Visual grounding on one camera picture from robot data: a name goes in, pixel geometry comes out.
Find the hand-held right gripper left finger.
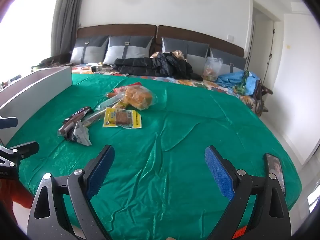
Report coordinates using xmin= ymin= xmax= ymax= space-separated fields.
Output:
xmin=27 ymin=144 xmax=115 ymax=240

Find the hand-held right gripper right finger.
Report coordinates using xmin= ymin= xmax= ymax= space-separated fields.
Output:
xmin=204 ymin=145 xmax=292 ymax=240

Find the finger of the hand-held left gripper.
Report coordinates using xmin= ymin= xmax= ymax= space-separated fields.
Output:
xmin=0 ymin=141 xmax=40 ymax=167
xmin=0 ymin=117 xmax=18 ymax=131

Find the grey white snack packet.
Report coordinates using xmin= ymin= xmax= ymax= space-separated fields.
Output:
xmin=66 ymin=120 xmax=92 ymax=146

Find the white box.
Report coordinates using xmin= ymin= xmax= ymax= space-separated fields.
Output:
xmin=0 ymin=66 xmax=73 ymax=143

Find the dark snack bar packet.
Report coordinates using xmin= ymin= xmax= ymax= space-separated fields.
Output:
xmin=58 ymin=117 xmax=81 ymax=137
xmin=67 ymin=106 xmax=94 ymax=120

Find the brown stick snack packet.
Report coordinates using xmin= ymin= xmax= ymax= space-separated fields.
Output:
xmin=82 ymin=110 xmax=108 ymax=128

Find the yellow dried tofu packet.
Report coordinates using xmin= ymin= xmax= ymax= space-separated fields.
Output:
xmin=102 ymin=107 xmax=142 ymax=129

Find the long clear snack packet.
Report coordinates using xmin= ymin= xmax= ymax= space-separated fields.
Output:
xmin=95 ymin=93 xmax=125 ymax=112

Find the cream roll snack packet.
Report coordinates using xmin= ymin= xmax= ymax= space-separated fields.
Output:
xmin=111 ymin=99 xmax=131 ymax=110

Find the clear bread packet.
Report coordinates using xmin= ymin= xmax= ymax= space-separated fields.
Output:
xmin=124 ymin=85 xmax=158 ymax=111

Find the person's left forearm orange sleeve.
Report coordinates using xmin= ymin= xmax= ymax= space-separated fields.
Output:
xmin=0 ymin=179 xmax=34 ymax=209

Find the black smartphone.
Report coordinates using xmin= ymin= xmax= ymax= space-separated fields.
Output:
xmin=264 ymin=153 xmax=287 ymax=197

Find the green bedspread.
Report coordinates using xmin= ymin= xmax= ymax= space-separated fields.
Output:
xmin=5 ymin=72 xmax=303 ymax=235

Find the dark cloth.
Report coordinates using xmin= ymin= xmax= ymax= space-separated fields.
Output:
xmin=40 ymin=54 xmax=73 ymax=67

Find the dark brown handbag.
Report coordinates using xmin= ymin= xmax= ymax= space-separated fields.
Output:
xmin=254 ymin=79 xmax=274 ymax=117

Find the green patterned cloth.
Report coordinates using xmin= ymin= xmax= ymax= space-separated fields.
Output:
xmin=235 ymin=71 xmax=251 ymax=94

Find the blue cloth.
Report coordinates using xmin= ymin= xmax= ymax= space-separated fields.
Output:
xmin=216 ymin=70 xmax=262 ymax=96

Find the clear plastic bag of food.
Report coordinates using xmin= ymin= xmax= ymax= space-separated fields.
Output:
xmin=203 ymin=57 xmax=223 ymax=82

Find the grey white pillow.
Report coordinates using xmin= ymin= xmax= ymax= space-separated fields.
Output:
xmin=209 ymin=47 xmax=247 ymax=77
xmin=103 ymin=35 xmax=155 ymax=65
xmin=161 ymin=37 xmax=210 ymax=69
xmin=70 ymin=35 xmax=110 ymax=64

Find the black puffer jacket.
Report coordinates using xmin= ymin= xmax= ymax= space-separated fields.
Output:
xmin=114 ymin=52 xmax=203 ymax=82

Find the grey curtain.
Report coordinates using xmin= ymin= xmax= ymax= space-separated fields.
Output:
xmin=51 ymin=0 xmax=84 ymax=56

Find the beige cloth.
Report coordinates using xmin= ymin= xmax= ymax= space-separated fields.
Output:
xmin=155 ymin=51 xmax=187 ymax=61

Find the white door frame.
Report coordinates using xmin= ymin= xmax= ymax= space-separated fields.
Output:
xmin=249 ymin=0 xmax=284 ymax=88

